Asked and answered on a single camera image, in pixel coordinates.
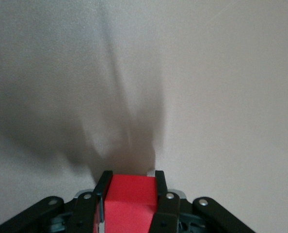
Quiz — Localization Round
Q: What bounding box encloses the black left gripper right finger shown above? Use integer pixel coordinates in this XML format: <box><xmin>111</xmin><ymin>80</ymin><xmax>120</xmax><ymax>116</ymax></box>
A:
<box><xmin>148</xmin><ymin>170</ymin><xmax>256</xmax><ymax>233</ymax></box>

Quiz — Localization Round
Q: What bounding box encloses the red cube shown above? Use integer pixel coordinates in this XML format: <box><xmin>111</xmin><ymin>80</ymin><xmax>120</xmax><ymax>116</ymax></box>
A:
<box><xmin>92</xmin><ymin>174</ymin><xmax>159</xmax><ymax>233</ymax></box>

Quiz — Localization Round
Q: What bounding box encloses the brown table mat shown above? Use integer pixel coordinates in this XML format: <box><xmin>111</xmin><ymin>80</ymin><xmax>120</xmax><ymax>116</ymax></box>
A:
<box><xmin>0</xmin><ymin>0</ymin><xmax>288</xmax><ymax>233</ymax></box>

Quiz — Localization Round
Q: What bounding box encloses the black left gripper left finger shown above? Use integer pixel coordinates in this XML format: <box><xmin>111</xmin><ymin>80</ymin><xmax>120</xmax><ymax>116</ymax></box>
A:
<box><xmin>0</xmin><ymin>170</ymin><xmax>113</xmax><ymax>233</ymax></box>

